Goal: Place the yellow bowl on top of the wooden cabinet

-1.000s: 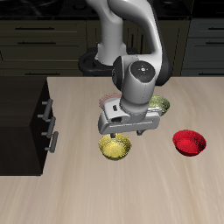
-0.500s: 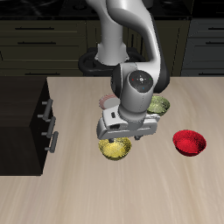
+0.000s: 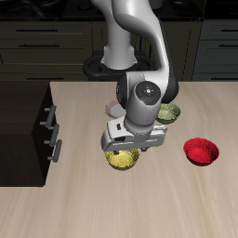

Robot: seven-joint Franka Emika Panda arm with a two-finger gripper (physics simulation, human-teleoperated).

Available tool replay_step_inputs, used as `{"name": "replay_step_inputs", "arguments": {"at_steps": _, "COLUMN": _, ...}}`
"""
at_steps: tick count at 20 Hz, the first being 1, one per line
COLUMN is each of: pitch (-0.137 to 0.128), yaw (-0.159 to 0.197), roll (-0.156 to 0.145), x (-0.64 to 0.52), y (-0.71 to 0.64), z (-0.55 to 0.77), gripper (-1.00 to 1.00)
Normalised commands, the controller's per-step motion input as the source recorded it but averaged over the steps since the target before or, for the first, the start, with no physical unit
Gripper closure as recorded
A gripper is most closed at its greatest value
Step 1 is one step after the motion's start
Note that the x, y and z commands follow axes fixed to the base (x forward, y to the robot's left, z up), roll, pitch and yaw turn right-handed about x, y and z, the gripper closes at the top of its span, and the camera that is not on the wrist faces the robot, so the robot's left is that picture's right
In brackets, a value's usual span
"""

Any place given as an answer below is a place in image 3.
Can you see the dark wooden cabinet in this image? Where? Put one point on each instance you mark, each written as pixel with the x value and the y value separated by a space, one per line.
pixel 18 133

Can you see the green bowl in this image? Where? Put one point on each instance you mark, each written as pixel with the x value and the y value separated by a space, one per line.
pixel 169 113

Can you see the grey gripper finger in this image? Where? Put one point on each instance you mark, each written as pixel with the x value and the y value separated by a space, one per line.
pixel 116 152
pixel 144 149

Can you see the pink fluted dish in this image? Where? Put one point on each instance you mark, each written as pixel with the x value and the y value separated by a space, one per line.
pixel 112 109

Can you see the dark kitchen cupboards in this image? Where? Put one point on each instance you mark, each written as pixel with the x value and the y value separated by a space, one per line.
pixel 46 46

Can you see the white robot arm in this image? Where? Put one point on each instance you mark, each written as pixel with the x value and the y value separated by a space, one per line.
pixel 139 37

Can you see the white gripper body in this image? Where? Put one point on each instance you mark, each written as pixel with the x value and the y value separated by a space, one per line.
pixel 139 143

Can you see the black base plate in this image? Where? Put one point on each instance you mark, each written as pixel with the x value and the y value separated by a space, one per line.
pixel 89 66

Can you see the red bowl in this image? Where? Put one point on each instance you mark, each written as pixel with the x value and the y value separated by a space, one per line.
pixel 201 152

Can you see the yellow bowl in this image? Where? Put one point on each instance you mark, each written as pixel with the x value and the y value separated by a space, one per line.
pixel 122 159

